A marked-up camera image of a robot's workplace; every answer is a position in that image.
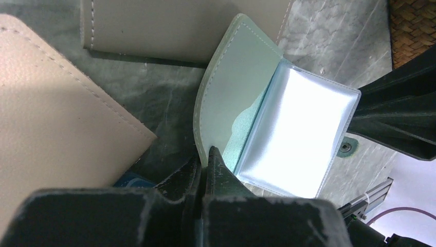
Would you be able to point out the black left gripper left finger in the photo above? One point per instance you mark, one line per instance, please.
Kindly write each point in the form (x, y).
(157, 216)

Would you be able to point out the beige card holder near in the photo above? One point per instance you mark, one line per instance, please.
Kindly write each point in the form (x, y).
(58, 128)

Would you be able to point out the grey card holder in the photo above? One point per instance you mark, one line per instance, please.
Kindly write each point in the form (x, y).
(187, 31)

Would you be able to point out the brown woven divided basket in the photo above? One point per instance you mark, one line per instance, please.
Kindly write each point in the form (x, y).
(412, 29)

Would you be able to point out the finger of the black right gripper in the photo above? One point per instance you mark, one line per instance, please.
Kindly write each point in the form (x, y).
(398, 109)

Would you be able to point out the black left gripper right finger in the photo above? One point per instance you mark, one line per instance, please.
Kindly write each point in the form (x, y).
(233, 216)

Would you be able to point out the green card holder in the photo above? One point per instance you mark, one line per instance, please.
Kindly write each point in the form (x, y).
(277, 126)

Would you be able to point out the aluminium front rail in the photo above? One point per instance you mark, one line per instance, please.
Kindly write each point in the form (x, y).
(360, 206)

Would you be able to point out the blue card holder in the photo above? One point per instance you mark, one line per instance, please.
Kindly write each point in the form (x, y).
(133, 180)

